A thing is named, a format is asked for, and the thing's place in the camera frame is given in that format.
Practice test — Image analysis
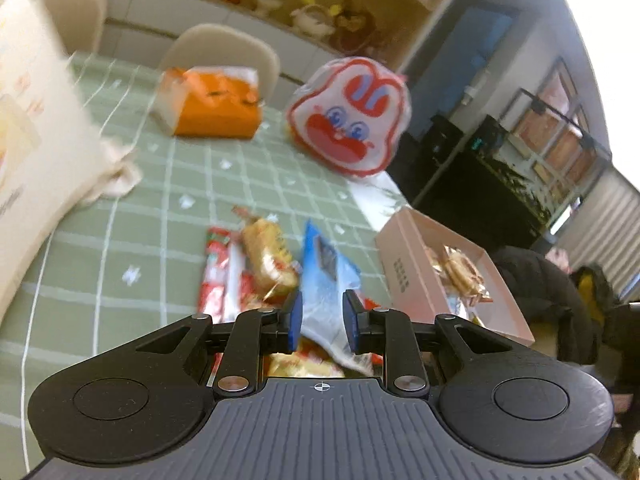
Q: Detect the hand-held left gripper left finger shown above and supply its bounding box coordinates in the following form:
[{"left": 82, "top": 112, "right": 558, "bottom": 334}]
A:
[{"left": 132, "top": 291, "right": 305, "bottom": 397}]

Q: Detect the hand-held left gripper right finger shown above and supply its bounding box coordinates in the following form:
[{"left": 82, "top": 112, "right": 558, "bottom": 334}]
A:
[{"left": 341, "top": 289, "right": 501, "bottom": 397}]

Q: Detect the blue snack packet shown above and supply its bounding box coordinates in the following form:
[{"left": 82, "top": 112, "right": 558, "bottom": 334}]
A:
[{"left": 299, "top": 220, "right": 375, "bottom": 374}]

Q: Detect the pink box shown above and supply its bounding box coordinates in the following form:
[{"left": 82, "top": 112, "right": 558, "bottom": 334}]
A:
[{"left": 375, "top": 206, "right": 535, "bottom": 346}]

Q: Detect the golden snack packet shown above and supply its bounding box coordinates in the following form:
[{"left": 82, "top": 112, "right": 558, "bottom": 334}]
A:
[
  {"left": 264, "top": 338, "right": 346, "bottom": 379},
  {"left": 425, "top": 244, "right": 494, "bottom": 307},
  {"left": 232, "top": 205, "right": 302, "bottom": 305}
]

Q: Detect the red white snack packet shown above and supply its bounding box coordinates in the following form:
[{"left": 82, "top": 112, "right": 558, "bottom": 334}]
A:
[{"left": 197, "top": 227, "right": 261, "bottom": 328}]

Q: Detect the white paper sheet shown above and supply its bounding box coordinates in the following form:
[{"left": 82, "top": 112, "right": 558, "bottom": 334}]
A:
[{"left": 350, "top": 172, "right": 409, "bottom": 241}]

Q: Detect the green checked tablecloth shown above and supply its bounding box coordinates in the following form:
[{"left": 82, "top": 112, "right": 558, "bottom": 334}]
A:
[{"left": 0, "top": 52, "right": 416, "bottom": 480}]

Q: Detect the black fish tank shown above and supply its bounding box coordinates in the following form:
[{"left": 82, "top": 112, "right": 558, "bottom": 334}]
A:
[{"left": 410, "top": 87, "right": 614, "bottom": 257}]

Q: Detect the black jacket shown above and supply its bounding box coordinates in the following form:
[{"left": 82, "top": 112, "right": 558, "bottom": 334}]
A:
[{"left": 492, "top": 246, "right": 640, "bottom": 378}]

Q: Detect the black appliance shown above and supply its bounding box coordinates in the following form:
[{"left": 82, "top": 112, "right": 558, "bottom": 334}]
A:
[{"left": 420, "top": 114, "right": 464, "bottom": 196}]

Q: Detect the white red rabbit face bag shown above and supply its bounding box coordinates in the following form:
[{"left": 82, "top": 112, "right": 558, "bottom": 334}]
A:
[{"left": 285, "top": 55, "right": 412, "bottom": 179}]

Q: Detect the orange tissue pack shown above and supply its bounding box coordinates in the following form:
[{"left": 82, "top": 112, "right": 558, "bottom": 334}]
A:
[{"left": 152, "top": 66, "right": 264, "bottom": 139}]

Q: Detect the beige chair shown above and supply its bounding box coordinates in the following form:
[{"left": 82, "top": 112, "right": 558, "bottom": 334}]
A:
[
  {"left": 160, "top": 24, "right": 281, "bottom": 104},
  {"left": 37, "top": 0, "right": 108, "bottom": 56}
]

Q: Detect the brown plush toy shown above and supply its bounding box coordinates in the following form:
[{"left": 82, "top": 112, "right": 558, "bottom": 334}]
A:
[{"left": 332, "top": 0, "right": 382, "bottom": 56}]

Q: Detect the yellow white plush toy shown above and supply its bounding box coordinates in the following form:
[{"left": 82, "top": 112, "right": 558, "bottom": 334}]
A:
[{"left": 290, "top": 0, "right": 342, "bottom": 37}]

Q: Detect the cream printed bag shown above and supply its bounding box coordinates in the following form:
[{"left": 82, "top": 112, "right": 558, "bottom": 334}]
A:
[{"left": 0, "top": 0, "right": 142, "bottom": 313}]

